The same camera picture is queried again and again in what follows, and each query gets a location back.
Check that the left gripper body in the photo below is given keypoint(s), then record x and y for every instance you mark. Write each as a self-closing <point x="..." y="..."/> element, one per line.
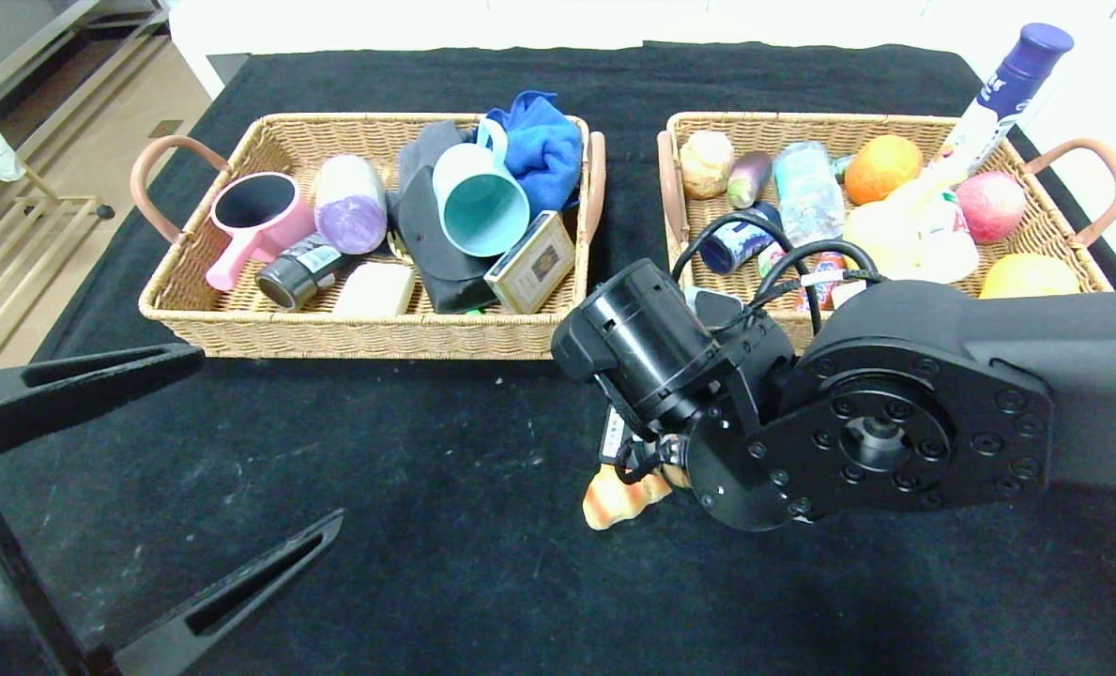
<point x="4" y="601"/>

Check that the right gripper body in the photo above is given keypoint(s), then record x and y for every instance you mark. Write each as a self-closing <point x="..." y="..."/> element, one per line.
<point x="613" y="436"/>

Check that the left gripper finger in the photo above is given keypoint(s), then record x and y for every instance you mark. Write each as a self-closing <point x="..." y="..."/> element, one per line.
<point x="79" y="390"/>
<point x="238" y="591"/>

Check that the croissant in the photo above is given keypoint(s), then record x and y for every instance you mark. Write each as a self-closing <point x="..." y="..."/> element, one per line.
<point x="614" y="502"/>

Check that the playing card box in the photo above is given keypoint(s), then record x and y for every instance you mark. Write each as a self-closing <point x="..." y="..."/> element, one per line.
<point x="531" y="263"/>

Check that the teal plastic cup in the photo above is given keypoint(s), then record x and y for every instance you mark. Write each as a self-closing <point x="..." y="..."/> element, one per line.
<point x="482" y="211"/>

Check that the clear water bottle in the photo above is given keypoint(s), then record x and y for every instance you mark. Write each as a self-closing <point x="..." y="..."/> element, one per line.
<point x="809" y="192"/>

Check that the purple garbage bag roll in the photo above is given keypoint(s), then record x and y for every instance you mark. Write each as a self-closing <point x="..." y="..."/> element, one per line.
<point x="349" y="202"/>

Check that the yellow lemon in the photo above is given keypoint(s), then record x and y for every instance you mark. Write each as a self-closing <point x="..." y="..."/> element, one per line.
<point x="881" y="235"/>

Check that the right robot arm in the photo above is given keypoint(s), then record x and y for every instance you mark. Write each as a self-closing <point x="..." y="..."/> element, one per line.
<point x="895" y="422"/>

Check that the beige wheeled rack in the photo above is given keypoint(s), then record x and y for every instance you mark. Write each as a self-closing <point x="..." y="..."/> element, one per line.
<point x="13" y="244"/>

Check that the black table cloth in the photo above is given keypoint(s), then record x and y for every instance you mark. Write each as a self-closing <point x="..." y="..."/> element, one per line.
<point x="426" y="563"/>

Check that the blue can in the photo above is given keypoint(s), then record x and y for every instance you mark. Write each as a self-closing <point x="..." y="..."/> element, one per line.
<point x="741" y="242"/>

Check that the black cosmetic tube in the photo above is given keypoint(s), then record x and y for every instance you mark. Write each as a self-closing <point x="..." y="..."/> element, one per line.
<point x="299" y="272"/>

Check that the pink mug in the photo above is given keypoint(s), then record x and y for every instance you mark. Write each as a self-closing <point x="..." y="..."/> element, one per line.
<point x="271" y="225"/>

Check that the black glasses case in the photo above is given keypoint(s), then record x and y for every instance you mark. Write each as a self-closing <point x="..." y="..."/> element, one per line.
<point x="426" y="244"/>

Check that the orange candy roll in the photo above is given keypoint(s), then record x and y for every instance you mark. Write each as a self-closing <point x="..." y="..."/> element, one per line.
<point x="830" y="263"/>

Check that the white soap bar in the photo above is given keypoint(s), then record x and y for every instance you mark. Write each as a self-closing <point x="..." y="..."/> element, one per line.
<point x="374" y="289"/>

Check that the toy burger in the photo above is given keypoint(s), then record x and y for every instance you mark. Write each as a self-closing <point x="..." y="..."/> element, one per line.
<point x="708" y="164"/>

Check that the yellow patterned round item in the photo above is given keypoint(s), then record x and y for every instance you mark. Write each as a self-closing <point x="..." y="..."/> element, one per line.
<point x="394" y="246"/>

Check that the purple eggplant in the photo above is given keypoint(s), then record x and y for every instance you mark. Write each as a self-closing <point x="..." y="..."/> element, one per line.
<point x="750" y="178"/>

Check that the blue cloth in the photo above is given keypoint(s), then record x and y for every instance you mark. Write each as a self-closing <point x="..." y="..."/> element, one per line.
<point x="548" y="150"/>

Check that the grey cloth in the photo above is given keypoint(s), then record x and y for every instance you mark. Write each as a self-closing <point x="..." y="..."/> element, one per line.
<point x="421" y="150"/>

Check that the green candy pack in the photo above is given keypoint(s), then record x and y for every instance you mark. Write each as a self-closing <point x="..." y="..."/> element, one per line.
<point x="843" y="167"/>

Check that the orange fruit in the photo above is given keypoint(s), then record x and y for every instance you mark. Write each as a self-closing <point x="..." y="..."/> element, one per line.
<point x="881" y="173"/>

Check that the white yogurt bottle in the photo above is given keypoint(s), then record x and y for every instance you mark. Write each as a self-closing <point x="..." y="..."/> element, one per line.
<point x="947" y="244"/>

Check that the yellow banana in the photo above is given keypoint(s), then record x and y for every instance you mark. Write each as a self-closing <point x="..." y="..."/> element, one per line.
<point x="914" y="192"/>

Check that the red peach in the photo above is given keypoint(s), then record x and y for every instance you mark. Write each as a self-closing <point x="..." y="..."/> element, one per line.
<point x="989" y="207"/>

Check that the yellow mango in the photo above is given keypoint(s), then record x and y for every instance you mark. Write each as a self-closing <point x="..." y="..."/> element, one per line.
<point x="1027" y="277"/>

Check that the white spray bottle purple cap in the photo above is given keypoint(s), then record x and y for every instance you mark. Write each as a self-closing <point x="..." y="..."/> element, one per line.
<point x="989" y="113"/>

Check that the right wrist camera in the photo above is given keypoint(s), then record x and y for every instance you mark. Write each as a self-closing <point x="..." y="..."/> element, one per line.
<point x="717" y="305"/>

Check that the beige shelf frame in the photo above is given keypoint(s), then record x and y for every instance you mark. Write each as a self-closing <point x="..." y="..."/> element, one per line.
<point x="60" y="47"/>

